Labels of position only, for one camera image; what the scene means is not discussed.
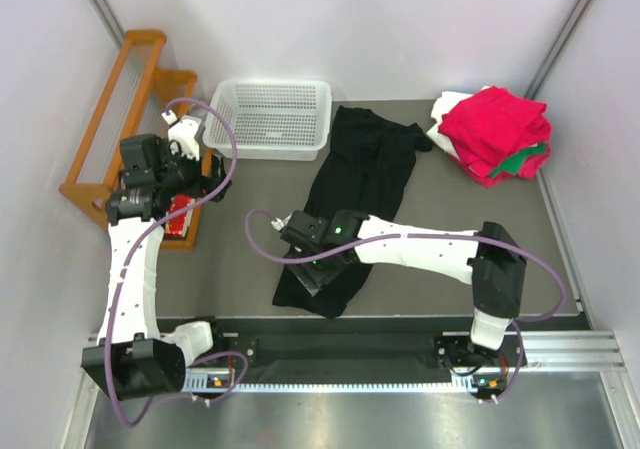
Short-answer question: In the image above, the black t shirt blue logo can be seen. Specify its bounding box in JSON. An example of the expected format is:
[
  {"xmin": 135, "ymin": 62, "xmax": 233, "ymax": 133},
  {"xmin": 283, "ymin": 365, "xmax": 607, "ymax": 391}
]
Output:
[{"xmin": 272, "ymin": 106, "xmax": 433, "ymax": 318}]

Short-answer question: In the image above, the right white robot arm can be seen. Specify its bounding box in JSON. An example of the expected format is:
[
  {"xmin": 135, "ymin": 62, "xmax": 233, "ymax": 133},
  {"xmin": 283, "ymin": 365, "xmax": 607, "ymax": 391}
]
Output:
[{"xmin": 271, "ymin": 210, "xmax": 527, "ymax": 365}]

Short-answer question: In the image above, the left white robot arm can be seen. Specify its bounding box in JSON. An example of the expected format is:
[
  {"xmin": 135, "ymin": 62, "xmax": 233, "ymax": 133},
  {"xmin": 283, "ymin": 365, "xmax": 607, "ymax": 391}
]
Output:
[{"xmin": 81, "ymin": 134, "xmax": 227, "ymax": 401}]

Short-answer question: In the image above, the red box in rack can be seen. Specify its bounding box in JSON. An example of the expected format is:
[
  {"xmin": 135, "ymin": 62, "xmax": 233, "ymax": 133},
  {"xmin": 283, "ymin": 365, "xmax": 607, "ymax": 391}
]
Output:
[{"xmin": 165, "ymin": 195, "xmax": 195, "ymax": 239}]

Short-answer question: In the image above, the white plastic perforated basket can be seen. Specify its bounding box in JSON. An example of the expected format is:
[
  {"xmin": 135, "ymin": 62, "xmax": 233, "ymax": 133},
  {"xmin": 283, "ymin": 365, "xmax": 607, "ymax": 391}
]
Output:
[{"xmin": 203, "ymin": 79, "xmax": 332, "ymax": 161}]

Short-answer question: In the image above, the orange wooden rack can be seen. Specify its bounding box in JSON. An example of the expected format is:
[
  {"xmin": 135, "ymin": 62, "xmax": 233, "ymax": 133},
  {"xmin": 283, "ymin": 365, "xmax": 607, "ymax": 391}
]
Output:
[{"xmin": 59, "ymin": 29, "xmax": 197, "ymax": 230}]

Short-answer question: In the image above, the white folded t shirt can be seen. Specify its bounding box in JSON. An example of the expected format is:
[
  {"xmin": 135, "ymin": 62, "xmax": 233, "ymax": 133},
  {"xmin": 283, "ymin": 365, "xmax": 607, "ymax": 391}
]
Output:
[{"xmin": 426, "ymin": 86, "xmax": 489, "ymax": 160}]

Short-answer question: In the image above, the green folded t shirt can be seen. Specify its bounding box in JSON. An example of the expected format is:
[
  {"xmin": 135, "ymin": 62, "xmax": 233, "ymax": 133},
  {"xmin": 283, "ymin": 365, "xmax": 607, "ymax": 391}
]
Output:
[{"xmin": 489, "ymin": 143, "xmax": 547, "ymax": 179}]

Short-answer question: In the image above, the red folded t shirt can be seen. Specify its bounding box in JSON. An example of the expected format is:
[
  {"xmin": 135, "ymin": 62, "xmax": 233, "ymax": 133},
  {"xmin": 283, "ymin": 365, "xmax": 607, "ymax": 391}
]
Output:
[{"xmin": 446, "ymin": 86, "xmax": 552, "ymax": 188}]

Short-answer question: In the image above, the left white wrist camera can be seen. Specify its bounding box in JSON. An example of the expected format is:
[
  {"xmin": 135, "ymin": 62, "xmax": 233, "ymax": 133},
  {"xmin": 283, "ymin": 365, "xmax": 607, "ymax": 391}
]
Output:
[{"xmin": 161, "ymin": 110, "xmax": 202, "ymax": 161}]

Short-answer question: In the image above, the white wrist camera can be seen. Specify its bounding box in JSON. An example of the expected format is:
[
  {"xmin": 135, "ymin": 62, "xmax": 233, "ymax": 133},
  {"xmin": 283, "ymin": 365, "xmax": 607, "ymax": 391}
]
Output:
[
  {"xmin": 270, "ymin": 213, "xmax": 293, "ymax": 232},
  {"xmin": 161, "ymin": 110, "xmax": 202, "ymax": 161}
]

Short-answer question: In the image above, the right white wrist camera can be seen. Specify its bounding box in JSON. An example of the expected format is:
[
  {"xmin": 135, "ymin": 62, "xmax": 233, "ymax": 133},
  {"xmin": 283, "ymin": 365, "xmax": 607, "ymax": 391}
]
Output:
[{"xmin": 270, "ymin": 213, "xmax": 293, "ymax": 232}]

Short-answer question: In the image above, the white slotted cable duct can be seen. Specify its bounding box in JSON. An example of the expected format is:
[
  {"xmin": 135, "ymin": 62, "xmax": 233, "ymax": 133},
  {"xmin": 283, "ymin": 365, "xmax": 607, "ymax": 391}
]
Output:
[{"xmin": 181, "ymin": 369, "xmax": 500, "ymax": 395}]

